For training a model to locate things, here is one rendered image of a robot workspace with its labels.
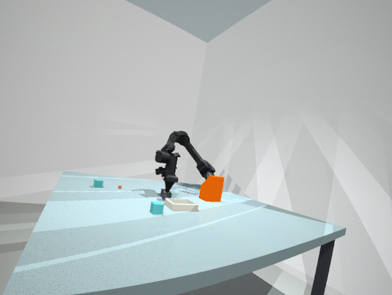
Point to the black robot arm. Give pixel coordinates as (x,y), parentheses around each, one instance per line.
(165,156)

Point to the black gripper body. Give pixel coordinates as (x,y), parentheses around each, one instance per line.
(171,173)

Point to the white rectangular tray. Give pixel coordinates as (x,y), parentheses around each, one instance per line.
(181,204)

